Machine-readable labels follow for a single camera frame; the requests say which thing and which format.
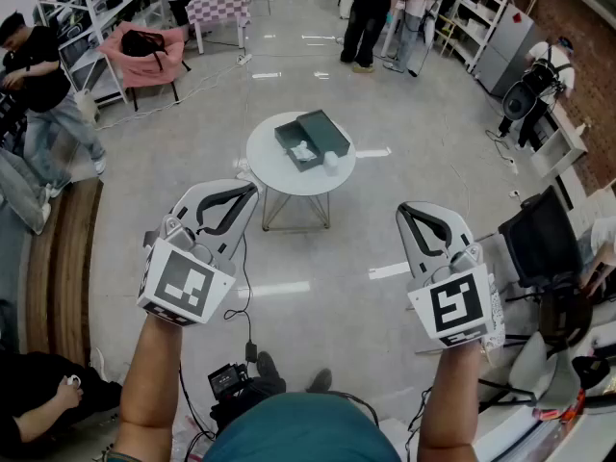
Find curved wooden bench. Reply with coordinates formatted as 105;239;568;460
23;178;105;368

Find white floor cable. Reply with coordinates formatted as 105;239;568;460
94;58;242;132

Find person's right forearm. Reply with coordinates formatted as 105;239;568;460
416;342;485;462

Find person's black shoe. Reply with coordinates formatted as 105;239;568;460
256;350;286;390
306;368;334;395

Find pair of white sandals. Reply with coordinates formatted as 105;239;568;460
90;346;111;380

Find grey metal cabinet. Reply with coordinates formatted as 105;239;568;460
474;2;538;98

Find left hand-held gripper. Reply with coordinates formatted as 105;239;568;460
137;178;261;327

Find white printed paper bag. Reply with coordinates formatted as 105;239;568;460
483;271;507;368

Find white low shelf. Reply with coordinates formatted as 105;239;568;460
528;106;590;181

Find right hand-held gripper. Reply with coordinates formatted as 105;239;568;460
396;201;493;348

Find white shelf rack with devices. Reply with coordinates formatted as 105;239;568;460
32;0;167;108

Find dark green box lid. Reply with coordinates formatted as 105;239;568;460
295;109;352;159

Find white plastic bag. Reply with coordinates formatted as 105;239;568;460
288;140;319;163

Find person's left black shoe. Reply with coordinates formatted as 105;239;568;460
256;350;286;390

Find checkered cloth table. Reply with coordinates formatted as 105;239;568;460
185;0;252;56

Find person's right black shoe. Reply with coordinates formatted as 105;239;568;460
306;368;334;395

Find teal box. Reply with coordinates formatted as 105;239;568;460
273;120;324;173

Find pink padded chair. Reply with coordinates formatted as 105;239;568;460
98;20;192;113

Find person's black trousers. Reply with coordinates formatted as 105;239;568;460
210;376;290;435

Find person's left forearm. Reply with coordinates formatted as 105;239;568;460
111;315;185;462

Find grey shell chair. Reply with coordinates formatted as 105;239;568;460
479;329;586;411

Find black recorder box with screen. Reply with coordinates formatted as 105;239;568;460
207;362;254;401

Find black backpack rig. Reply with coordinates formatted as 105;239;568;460
500;58;555;120

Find white metal shelf rack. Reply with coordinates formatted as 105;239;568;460
435;0;519;74

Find person's teal shirt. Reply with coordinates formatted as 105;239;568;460
201;391;403;462

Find white round side table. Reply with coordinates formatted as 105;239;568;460
245;111;357;233

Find black cable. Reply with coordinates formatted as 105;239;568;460
177;363;218;462
405;385;433;462
223;233;259;363

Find small white bin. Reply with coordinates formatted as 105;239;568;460
73;88;100;125

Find black bag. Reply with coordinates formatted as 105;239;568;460
119;29;169;71

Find white desk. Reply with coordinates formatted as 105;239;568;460
474;398;616;462

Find brown round stool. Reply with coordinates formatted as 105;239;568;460
537;288;595;353

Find black office chair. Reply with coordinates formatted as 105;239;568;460
498;185;586;303

